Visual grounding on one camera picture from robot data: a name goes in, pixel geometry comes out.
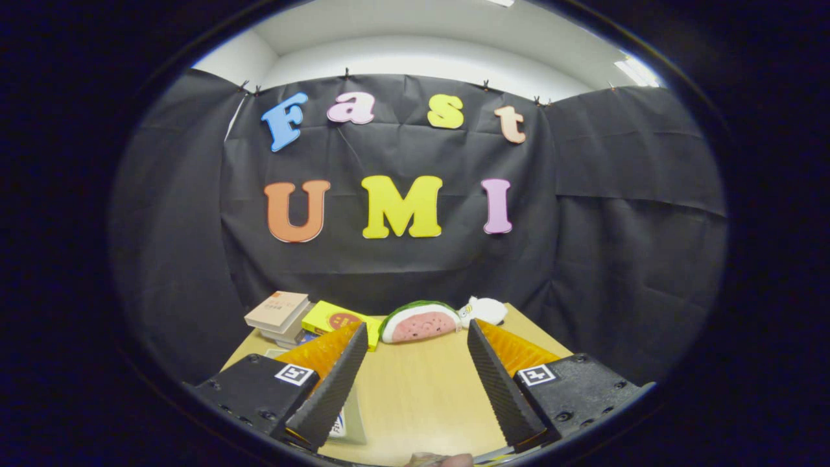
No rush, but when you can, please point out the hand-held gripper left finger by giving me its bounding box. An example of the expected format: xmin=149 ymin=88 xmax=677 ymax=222
xmin=184 ymin=321 xmax=369 ymax=453

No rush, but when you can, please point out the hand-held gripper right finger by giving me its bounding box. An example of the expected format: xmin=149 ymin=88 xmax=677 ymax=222
xmin=467 ymin=318 xmax=656 ymax=453

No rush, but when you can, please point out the pale green storage box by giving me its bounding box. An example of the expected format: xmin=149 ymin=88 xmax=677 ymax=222
xmin=263 ymin=347 xmax=368 ymax=446

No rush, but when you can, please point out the grey book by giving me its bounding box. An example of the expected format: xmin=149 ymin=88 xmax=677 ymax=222
xmin=259 ymin=313 xmax=313 ymax=348

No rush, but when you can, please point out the yellow book with red circle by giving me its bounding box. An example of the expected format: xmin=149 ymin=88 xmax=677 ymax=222
xmin=302 ymin=300 xmax=383 ymax=352

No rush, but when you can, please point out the white plush toy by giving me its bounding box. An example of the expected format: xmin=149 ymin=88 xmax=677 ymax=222
xmin=459 ymin=296 xmax=508 ymax=327

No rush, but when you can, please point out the watermelon slice plush toy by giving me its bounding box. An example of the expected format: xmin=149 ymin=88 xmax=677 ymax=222
xmin=379 ymin=300 xmax=462 ymax=344

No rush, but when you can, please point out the black backdrop cloth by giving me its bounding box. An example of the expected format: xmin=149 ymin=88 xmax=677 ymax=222
xmin=107 ymin=68 xmax=728 ymax=387

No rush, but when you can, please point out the small ceiling light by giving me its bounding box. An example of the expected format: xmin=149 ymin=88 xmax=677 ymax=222
xmin=614 ymin=57 xmax=660 ymax=88

